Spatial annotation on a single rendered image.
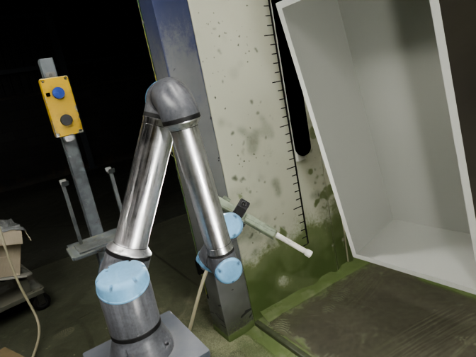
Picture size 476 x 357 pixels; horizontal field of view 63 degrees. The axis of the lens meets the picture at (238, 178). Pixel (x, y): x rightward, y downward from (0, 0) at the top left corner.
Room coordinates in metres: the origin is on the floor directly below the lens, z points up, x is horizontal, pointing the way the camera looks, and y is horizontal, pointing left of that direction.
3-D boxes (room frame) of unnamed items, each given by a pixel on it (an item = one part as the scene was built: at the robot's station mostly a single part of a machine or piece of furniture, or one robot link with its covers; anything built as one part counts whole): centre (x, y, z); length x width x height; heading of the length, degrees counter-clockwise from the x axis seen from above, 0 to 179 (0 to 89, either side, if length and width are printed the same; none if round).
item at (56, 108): (1.80, 0.72, 1.42); 0.12 x 0.06 x 0.26; 120
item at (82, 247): (1.71, 0.66, 0.95); 0.26 x 0.15 x 0.32; 120
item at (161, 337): (1.04, 0.39, 0.69); 0.19 x 0.19 x 0.10
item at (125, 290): (1.05, 0.39, 0.83); 0.17 x 0.15 x 0.18; 19
